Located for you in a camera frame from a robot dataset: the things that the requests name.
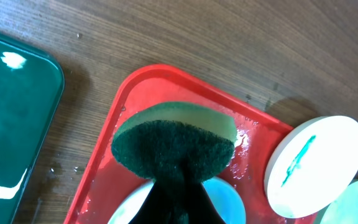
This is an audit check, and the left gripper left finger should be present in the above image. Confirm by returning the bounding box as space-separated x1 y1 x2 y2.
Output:
129 182 177 224

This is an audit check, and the dark green tray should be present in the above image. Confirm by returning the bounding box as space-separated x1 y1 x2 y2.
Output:
0 33 65 223

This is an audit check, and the green scrubbing sponge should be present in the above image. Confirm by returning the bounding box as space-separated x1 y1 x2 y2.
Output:
111 101 237 184

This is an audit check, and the stained white plate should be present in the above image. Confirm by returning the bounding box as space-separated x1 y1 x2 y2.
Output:
108 177 246 224
264 116 358 218

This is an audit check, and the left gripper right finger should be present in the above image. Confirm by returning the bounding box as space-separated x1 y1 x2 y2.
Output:
183 183 225 224

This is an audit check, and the red plastic tray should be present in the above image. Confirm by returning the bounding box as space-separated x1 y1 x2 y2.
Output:
63 64 318 224

